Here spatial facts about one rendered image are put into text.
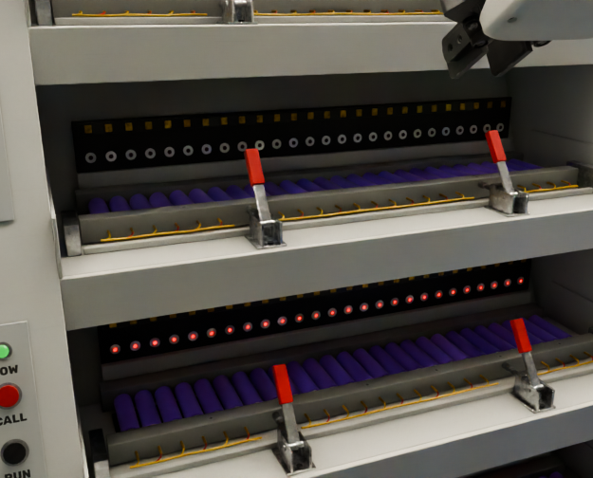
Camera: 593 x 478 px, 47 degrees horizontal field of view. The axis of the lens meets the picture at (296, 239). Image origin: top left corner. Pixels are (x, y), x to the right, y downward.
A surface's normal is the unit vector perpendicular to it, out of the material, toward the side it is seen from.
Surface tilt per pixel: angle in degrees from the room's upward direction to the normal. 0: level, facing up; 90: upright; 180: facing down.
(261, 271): 111
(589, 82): 90
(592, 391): 20
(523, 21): 166
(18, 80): 90
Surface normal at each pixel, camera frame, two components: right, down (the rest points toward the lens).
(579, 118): -0.93, 0.12
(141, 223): 0.36, 0.30
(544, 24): 0.19, 0.96
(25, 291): 0.33, -0.05
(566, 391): 0.00, -0.95
